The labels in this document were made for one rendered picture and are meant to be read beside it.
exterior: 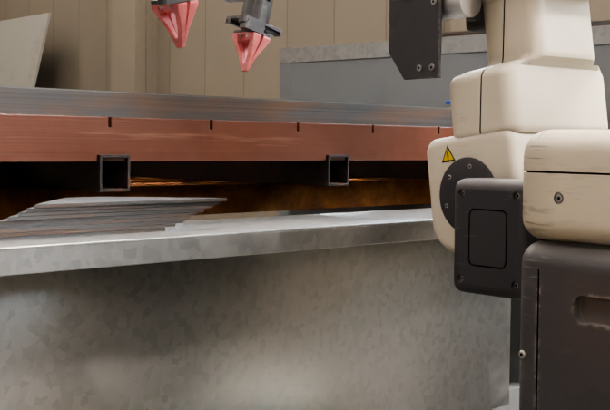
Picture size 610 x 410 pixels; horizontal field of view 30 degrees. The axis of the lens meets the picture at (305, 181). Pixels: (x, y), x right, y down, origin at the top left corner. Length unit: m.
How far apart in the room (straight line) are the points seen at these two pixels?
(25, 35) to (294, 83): 5.71
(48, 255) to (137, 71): 6.18
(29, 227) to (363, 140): 0.74
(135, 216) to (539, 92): 0.56
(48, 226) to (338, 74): 1.71
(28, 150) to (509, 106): 0.62
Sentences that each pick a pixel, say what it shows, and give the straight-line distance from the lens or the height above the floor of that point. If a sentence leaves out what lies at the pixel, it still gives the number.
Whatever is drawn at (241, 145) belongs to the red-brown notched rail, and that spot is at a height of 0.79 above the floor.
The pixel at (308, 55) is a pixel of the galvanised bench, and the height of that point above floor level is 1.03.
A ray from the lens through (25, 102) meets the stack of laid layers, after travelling 1.54.
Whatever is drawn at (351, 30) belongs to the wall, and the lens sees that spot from 6.01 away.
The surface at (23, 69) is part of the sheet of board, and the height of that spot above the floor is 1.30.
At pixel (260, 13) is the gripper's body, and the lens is 2.28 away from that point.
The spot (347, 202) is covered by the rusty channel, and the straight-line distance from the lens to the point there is 2.11.
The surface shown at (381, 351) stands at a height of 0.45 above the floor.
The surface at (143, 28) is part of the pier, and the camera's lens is 7.47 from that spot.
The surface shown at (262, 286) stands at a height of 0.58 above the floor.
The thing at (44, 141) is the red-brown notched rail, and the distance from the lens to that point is 1.50.
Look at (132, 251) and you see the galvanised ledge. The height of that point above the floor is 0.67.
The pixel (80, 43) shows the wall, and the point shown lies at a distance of 8.41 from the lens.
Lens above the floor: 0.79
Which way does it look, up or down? 2 degrees down
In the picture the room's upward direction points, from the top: 1 degrees clockwise
